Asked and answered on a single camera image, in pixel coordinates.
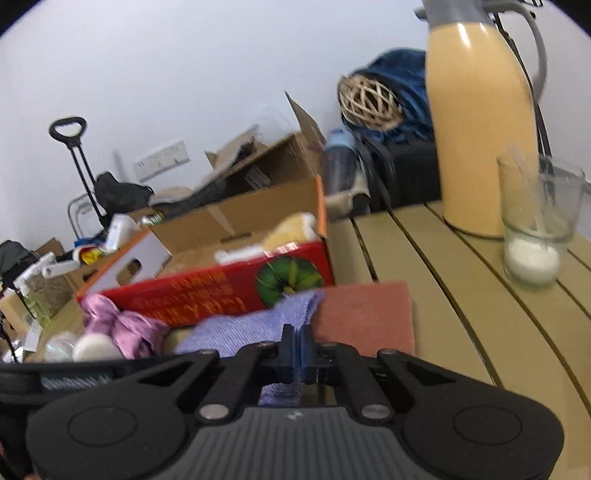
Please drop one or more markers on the red cardboard box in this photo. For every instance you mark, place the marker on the red cardboard box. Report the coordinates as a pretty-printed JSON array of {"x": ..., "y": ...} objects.
[{"x": 207, "y": 290}]

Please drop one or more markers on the yellow thermos jug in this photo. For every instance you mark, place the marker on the yellow thermos jug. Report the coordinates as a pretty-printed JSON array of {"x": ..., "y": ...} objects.
[{"x": 480, "y": 138}]

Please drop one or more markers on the colourful snack packets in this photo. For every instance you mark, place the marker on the colourful snack packets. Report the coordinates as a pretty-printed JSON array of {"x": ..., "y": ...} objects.
[{"x": 90, "y": 254}]

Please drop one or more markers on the metal folding stool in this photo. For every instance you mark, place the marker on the metal folding stool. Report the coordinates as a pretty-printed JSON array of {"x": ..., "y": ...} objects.
[{"x": 85, "y": 224}]

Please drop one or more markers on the purple knitted cloth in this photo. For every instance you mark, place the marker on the purple knitted cloth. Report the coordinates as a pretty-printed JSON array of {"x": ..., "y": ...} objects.
[{"x": 240, "y": 332}]

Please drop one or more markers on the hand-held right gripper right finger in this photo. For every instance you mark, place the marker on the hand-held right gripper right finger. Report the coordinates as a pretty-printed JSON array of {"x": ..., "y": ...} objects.
[{"x": 308, "y": 353}]

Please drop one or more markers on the clear drinking glass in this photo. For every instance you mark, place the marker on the clear drinking glass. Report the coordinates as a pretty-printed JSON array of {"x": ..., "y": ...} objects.
[{"x": 531, "y": 263}]

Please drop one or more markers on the salmon pink cloth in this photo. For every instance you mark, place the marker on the salmon pink cloth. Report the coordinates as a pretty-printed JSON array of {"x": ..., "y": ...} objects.
[{"x": 369, "y": 314}]

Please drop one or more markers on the wicker ball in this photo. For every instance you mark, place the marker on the wicker ball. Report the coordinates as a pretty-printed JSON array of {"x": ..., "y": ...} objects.
[{"x": 369, "y": 104}]

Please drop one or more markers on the blue velvet cloth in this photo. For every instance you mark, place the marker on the blue velvet cloth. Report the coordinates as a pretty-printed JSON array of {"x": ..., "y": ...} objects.
[{"x": 406, "y": 83}]

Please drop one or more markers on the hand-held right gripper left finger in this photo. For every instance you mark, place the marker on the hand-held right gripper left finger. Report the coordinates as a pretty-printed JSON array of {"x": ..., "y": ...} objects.
[{"x": 290, "y": 353}]

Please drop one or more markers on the translucent round container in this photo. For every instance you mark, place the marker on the translucent round container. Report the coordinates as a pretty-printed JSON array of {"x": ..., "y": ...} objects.
[{"x": 60, "y": 347}]

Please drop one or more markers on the water bottle with blue cap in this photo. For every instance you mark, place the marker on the water bottle with blue cap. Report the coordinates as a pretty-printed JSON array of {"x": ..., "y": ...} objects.
[{"x": 339, "y": 166}]

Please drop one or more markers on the white wall socket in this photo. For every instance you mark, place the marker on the white wall socket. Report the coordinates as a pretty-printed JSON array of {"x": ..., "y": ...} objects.
[{"x": 161, "y": 160}]

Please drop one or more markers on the clear plastic stirrer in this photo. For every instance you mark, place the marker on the clear plastic stirrer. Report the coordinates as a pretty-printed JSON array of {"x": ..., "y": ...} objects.
[{"x": 524, "y": 170}]

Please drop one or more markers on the white plastic bottle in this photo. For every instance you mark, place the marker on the white plastic bottle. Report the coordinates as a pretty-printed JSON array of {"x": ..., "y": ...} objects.
[{"x": 117, "y": 230}]

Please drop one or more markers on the white round jar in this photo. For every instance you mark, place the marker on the white round jar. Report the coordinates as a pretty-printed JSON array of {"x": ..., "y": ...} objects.
[{"x": 94, "y": 348}]

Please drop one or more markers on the black luggage bag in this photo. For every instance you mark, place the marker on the black luggage bag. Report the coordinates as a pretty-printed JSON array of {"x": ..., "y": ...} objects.
[{"x": 411, "y": 175}]

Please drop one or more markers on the open brown cardboard box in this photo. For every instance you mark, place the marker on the open brown cardboard box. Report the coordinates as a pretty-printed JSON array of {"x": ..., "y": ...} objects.
[{"x": 286, "y": 161}]

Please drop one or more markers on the cluttered cardboard box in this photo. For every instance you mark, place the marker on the cluttered cardboard box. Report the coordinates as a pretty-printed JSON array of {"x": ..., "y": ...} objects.
[{"x": 55, "y": 288}]

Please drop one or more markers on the yellow sponge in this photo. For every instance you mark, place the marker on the yellow sponge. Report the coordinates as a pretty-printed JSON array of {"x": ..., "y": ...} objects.
[{"x": 291, "y": 228}]

